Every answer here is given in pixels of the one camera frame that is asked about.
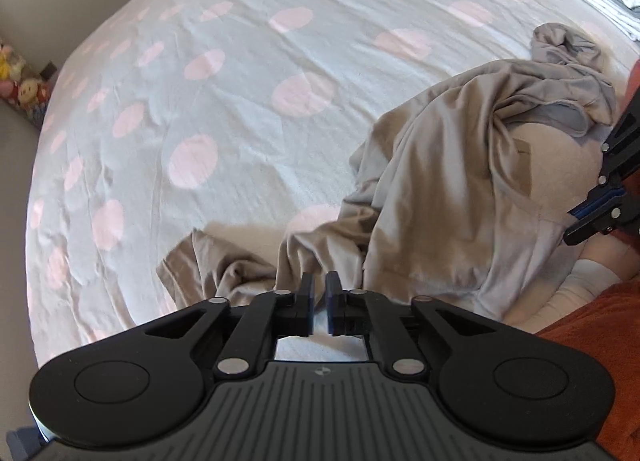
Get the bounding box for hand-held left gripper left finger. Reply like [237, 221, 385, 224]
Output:
[144, 271, 316, 383]

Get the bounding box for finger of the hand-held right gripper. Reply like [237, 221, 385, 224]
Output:
[564, 185, 640, 247]
[599, 86, 640, 189]

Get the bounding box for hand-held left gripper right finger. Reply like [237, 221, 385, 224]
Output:
[325, 271, 497, 383]

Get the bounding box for beige long-sleeve shirt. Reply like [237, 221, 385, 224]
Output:
[156, 21, 618, 324]

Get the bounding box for orange cloth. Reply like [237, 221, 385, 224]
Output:
[537, 278, 640, 444]

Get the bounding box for polka-dot bed sheet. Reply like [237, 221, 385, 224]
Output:
[25, 0, 640, 372]

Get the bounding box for hanging plush toys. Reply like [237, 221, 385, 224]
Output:
[0, 41, 55, 129]

